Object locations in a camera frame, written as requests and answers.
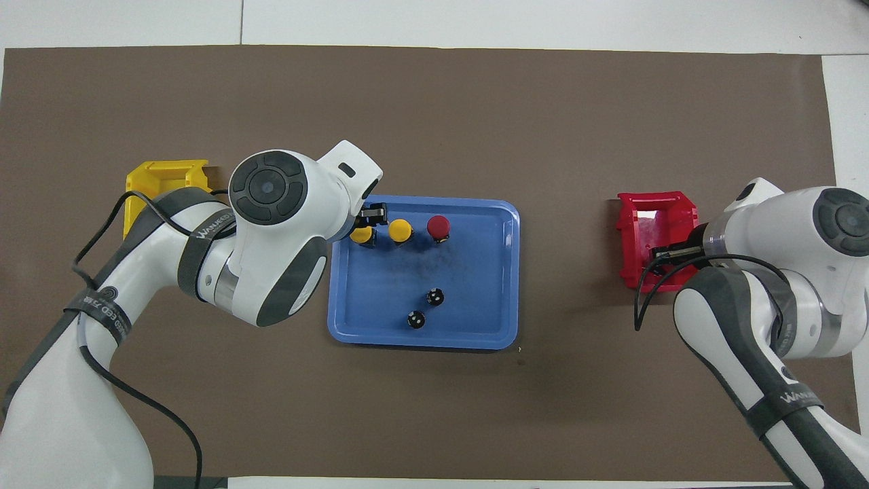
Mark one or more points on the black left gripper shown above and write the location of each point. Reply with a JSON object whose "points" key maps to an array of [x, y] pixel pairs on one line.
{"points": [[362, 217]]}

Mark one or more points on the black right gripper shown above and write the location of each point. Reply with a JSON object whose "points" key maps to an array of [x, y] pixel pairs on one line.
{"points": [[692, 251]]}

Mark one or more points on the yellow push button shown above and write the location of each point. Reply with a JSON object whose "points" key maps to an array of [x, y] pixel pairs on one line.
{"points": [[400, 231], [363, 236]]}

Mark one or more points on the red push button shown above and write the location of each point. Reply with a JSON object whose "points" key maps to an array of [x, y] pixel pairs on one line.
{"points": [[438, 225]]}

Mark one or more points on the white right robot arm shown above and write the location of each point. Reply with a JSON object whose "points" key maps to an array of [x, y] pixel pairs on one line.
{"points": [[747, 339]]}

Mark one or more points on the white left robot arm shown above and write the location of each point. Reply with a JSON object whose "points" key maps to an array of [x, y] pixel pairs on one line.
{"points": [[271, 231]]}

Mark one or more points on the red plastic bin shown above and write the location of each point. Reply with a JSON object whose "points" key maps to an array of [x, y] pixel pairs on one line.
{"points": [[638, 224]]}

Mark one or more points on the black button lower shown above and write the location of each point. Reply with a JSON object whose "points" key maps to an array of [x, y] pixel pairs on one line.
{"points": [[416, 319]]}

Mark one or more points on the blue plastic tray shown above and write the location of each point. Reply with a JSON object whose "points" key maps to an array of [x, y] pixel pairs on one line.
{"points": [[475, 272]]}

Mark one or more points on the brown paper mat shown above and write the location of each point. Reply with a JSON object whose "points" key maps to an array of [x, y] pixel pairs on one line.
{"points": [[475, 102]]}

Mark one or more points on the yellow plastic bin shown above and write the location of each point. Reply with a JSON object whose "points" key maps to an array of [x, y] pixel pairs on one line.
{"points": [[163, 176]]}

